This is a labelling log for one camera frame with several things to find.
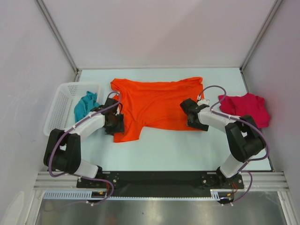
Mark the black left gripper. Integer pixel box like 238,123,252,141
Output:
105,113,125,136

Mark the orange t-shirt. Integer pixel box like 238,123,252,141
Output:
111,77,203,143

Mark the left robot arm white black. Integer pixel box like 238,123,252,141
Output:
43,97,125,188

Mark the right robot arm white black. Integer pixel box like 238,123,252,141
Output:
180,98,267,188

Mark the teal t-shirt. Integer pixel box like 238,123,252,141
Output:
74,91,100,123

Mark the white plastic basket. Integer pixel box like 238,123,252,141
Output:
44,82,101,136

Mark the magenta folded t-shirt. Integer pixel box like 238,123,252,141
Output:
219,93,271,128

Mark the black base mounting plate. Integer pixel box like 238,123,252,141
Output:
77,171,244,198

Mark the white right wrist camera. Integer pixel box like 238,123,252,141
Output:
197,98,210,106

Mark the white slotted cable duct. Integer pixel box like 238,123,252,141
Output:
43,190,220,201

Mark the aluminium frame rail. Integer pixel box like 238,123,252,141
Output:
33,172,289,191

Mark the right corner frame post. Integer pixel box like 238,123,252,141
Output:
240,0,284,71

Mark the corner frame post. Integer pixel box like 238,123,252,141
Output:
34,0,79,74
240,0,284,71

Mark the left corner frame post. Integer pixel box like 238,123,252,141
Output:
34,0,79,74

